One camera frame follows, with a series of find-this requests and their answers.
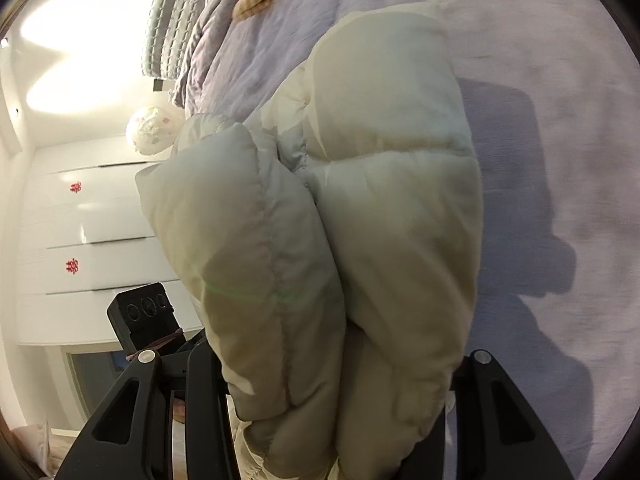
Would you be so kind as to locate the crumpled purple blanket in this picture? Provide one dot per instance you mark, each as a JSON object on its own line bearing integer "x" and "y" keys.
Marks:
{"x": 205, "y": 45}

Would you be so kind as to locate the white puffer jacket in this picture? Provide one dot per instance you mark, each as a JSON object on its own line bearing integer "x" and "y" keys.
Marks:
{"x": 390, "y": 210}

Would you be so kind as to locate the grey quilted headboard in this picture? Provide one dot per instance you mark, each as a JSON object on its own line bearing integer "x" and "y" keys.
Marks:
{"x": 172, "y": 20}

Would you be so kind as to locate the dark wall socket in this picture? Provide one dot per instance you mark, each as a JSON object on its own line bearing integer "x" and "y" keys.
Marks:
{"x": 158, "y": 85}

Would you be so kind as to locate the red wardrobe sticker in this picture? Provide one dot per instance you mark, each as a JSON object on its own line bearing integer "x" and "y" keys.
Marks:
{"x": 72, "y": 266}
{"x": 76, "y": 188}

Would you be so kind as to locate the white printed balloon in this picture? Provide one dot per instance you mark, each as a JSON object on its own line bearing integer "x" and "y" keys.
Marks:
{"x": 152, "y": 130}

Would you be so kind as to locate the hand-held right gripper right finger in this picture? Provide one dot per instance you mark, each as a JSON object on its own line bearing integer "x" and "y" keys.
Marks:
{"x": 465, "y": 435}

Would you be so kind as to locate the white wardrobe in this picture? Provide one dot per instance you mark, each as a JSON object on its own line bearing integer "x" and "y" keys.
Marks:
{"x": 100, "y": 225}

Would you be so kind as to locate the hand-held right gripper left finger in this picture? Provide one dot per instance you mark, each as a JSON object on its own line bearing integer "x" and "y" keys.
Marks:
{"x": 205, "y": 410}

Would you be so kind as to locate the purple bed cover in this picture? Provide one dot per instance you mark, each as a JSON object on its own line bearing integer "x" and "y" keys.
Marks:
{"x": 525, "y": 110}

